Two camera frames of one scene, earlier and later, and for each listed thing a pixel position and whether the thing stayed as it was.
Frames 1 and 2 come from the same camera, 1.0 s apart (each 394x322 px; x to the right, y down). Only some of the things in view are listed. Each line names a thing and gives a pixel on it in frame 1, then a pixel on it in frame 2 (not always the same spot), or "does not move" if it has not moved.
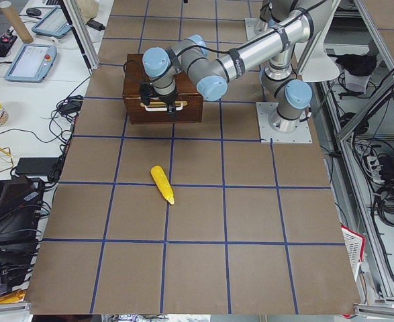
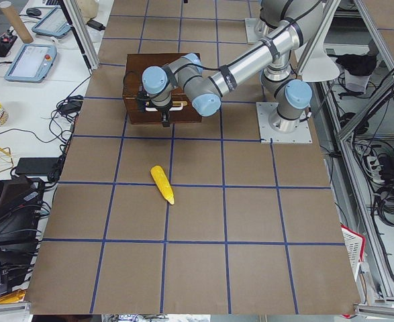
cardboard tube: [16, 22] does not move
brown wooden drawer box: [187, 108] does not move
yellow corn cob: [164, 183] does not move
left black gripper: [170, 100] to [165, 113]
